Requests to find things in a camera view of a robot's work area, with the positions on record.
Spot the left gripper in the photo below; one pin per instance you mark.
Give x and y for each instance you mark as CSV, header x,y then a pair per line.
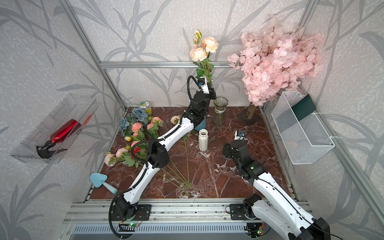
x,y
211,94

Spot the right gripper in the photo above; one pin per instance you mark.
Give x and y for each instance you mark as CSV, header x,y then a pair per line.
x,y
226,149

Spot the cream pink rose stem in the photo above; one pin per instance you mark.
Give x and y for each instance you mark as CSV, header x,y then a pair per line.
x,y
210,80

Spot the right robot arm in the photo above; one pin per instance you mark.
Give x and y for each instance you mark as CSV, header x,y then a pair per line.
x,y
272,204

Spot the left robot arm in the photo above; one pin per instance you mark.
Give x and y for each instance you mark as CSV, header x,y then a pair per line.
x,y
125,202

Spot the clear glass vase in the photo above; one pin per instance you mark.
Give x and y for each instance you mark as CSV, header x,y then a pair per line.
x,y
220,107

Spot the teal ceramic vase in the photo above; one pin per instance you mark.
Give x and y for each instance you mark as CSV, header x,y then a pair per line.
x,y
201,126

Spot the white ribbed vase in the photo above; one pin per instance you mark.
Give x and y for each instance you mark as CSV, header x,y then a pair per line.
x,y
203,140

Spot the blue hydrangea flowers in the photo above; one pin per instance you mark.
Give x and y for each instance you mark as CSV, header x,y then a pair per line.
x,y
137,115

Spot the tree stand base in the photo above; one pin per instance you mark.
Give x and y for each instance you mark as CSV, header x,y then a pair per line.
x,y
250,115

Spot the dark green card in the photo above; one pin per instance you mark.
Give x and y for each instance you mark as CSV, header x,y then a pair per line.
x,y
304,108

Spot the pink cherry blossom tree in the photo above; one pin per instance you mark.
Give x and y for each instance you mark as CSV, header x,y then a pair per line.
x,y
276,59

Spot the pink rose bunch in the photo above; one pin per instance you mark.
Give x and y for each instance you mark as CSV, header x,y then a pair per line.
x,y
125,155

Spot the teal hand trowel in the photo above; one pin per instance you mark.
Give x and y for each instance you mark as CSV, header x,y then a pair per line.
x,y
99,180

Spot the red spray bottle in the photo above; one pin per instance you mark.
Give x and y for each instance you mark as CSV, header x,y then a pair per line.
x,y
59,136

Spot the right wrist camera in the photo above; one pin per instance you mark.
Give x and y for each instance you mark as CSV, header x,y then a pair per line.
x,y
240,135

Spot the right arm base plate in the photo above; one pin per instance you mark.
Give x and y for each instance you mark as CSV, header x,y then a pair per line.
x,y
239,212

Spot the white wire mesh basket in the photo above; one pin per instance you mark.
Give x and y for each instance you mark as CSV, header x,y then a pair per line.
x,y
305,141

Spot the aluminium front rail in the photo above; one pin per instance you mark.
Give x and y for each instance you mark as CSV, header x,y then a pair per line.
x,y
162,211

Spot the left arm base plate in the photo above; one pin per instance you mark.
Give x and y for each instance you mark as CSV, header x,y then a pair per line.
x,y
140,213

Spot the clear plastic wall bin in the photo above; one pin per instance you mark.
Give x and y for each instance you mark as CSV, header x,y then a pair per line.
x,y
71,107

